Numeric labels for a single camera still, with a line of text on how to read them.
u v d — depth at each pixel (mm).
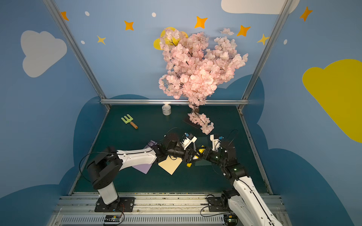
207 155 662
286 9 698
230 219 731
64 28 758
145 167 878
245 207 574
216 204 749
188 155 694
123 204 735
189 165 875
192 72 752
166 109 1146
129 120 1116
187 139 730
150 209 734
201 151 739
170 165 878
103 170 466
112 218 718
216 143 703
